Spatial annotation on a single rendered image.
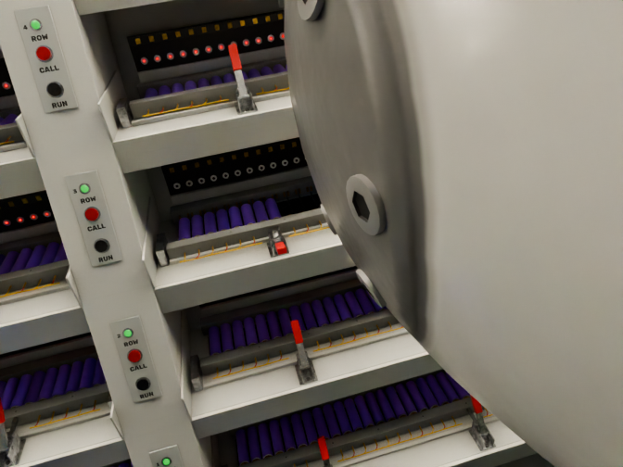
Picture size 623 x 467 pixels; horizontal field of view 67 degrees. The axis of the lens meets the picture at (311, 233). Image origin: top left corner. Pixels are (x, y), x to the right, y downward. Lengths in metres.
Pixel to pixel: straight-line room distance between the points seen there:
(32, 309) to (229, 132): 0.36
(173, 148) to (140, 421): 0.39
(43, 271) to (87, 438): 0.25
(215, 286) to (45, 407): 0.32
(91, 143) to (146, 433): 0.41
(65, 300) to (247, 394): 0.29
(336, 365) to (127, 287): 0.33
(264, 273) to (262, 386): 0.18
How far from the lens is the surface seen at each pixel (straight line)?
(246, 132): 0.66
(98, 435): 0.80
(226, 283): 0.68
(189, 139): 0.66
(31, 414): 0.86
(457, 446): 0.91
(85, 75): 0.68
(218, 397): 0.76
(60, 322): 0.73
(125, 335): 0.70
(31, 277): 0.79
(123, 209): 0.67
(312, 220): 0.71
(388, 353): 0.77
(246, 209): 0.76
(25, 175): 0.71
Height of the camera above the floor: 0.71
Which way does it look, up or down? 11 degrees down
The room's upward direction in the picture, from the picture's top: 12 degrees counter-clockwise
